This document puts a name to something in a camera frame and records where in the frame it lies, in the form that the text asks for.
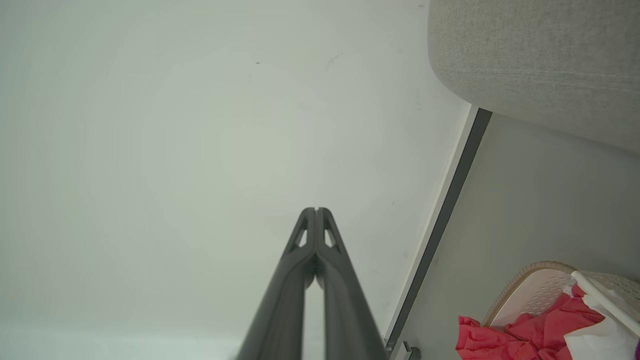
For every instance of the white perforated laundry basket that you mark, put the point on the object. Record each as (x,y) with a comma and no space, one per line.
(535,295)

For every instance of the white cloth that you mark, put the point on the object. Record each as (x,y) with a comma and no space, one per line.
(600,340)

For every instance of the grey fabric sofa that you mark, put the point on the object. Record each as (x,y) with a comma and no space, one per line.
(540,60)

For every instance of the white and black baseboard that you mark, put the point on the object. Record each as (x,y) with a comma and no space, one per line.
(449,200)

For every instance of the red and white garment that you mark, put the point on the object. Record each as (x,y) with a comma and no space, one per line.
(530,335)

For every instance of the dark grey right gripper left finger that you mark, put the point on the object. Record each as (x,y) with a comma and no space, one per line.
(280,320)

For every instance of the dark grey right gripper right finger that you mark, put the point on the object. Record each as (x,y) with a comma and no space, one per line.
(350,320)

